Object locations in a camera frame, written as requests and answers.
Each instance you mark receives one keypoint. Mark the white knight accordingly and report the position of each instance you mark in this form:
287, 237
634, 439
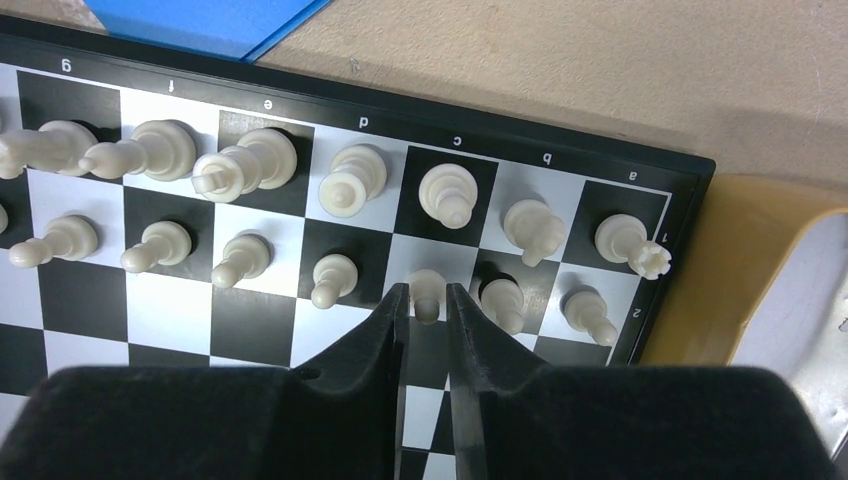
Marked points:
531, 226

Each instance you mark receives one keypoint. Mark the white queen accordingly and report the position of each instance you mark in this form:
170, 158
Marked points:
357, 174

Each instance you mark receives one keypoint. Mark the white king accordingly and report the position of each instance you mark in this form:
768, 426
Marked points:
262, 159

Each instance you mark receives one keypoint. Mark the white pawn second row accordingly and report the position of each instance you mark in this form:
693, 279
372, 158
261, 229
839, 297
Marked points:
246, 256
162, 243
427, 292
334, 276

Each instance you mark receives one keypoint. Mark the white bishop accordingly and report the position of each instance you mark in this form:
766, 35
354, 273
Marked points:
160, 149
448, 193

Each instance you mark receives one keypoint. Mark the white piece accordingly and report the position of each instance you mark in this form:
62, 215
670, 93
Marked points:
57, 146

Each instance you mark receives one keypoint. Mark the white pawn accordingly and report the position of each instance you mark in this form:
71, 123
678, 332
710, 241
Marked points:
4, 219
502, 301
586, 311
622, 238

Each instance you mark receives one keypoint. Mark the black and white chessboard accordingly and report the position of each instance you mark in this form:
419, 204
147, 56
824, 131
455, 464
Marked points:
93, 312

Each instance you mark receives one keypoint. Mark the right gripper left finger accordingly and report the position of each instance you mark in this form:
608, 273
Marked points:
338, 415

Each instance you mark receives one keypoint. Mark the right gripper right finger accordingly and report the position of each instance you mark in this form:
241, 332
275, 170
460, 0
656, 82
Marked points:
516, 416

